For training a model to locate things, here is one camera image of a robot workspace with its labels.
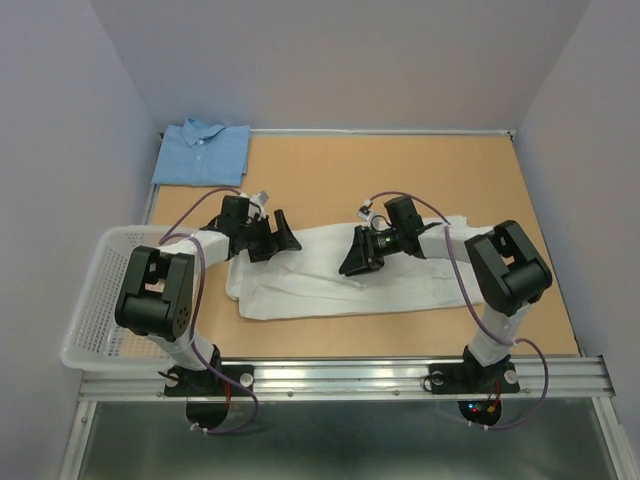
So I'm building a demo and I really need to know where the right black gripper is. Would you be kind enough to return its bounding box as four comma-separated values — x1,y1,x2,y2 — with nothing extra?
337,224,403,276

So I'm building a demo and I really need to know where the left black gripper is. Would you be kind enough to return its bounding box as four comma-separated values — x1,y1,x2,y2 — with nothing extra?
239,210,300,263

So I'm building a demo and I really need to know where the white long sleeve shirt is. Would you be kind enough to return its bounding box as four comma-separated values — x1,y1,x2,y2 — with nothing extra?
226,216,490,321

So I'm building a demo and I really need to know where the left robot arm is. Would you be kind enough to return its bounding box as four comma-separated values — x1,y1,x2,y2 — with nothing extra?
114,193,302,396

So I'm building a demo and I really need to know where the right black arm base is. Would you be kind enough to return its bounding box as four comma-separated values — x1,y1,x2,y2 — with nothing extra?
422,362,520,427

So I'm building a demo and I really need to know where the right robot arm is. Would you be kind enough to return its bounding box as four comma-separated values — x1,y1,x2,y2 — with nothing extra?
339,191,553,395

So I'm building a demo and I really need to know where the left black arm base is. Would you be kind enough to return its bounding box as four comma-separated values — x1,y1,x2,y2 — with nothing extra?
158,364,255,434

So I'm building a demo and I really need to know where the folded blue shirt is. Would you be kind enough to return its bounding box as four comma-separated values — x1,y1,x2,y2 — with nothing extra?
151,118,250,187

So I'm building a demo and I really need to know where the white plastic basket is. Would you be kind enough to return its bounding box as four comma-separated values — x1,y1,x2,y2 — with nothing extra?
61,225,175,372

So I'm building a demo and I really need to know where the metal front panel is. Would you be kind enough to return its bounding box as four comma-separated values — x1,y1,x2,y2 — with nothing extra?
60,398,639,479

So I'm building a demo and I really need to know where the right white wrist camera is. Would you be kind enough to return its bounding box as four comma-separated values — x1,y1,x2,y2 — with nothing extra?
357,204,376,224

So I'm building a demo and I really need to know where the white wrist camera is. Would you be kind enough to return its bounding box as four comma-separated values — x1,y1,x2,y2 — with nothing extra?
357,204,376,224
250,190,269,210

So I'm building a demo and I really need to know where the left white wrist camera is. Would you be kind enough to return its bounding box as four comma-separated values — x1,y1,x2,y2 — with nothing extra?
250,190,269,210

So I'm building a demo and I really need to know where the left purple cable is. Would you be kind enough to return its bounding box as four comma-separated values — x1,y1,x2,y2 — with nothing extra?
158,187,261,435

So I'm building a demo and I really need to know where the aluminium mounting rail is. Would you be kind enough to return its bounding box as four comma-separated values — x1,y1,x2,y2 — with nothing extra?
78,357,615,403

